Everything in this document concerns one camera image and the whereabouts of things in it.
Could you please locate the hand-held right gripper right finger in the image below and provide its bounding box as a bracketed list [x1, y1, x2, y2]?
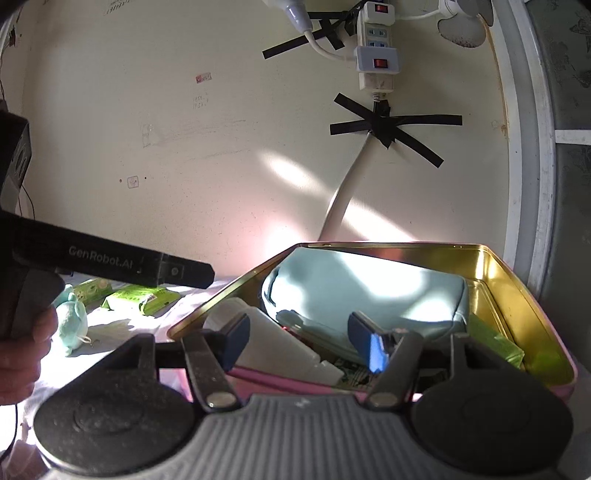
[348, 311, 490, 411]

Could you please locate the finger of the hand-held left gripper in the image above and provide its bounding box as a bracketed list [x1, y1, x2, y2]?
[156, 252, 216, 289]

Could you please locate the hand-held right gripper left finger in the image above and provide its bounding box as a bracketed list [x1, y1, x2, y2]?
[92, 313, 252, 414]

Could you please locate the white plastic bottle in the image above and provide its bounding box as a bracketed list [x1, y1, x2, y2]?
[203, 298, 345, 386]

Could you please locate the light blue fabric pouch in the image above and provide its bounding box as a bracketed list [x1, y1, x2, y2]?
[261, 247, 469, 365]

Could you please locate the dark pink box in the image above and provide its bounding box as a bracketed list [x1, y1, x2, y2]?
[230, 367, 345, 394]

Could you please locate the teal plush toy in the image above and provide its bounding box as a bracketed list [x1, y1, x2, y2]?
[52, 284, 93, 357]

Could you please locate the green toothpaste box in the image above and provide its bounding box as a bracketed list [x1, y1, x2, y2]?
[466, 313, 526, 371]

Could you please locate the pink tin box gold inside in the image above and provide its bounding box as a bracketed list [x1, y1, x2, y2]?
[167, 242, 578, 402]

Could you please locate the person's left hand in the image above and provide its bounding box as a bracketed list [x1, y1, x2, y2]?
[0, 305, 59, 408]

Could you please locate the green snack packet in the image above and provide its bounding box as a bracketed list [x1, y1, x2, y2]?
[74, 279, 114, 306]
[102, 285, 179, 318]

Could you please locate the white bed sheet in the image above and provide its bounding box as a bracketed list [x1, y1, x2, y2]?
[18, 272, 243, 418]

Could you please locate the black tape cross on pipe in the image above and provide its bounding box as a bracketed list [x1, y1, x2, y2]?
[329, 92, 463, 169]

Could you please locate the white power strip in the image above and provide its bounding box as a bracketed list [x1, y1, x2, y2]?
[355, 0, 400, 92]

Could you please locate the black tape cross on cable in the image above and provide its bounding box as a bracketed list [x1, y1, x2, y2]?
[262, 7, 368, 61]

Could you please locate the window with white frame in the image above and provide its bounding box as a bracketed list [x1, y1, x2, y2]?
[501, 0, 591, 324]

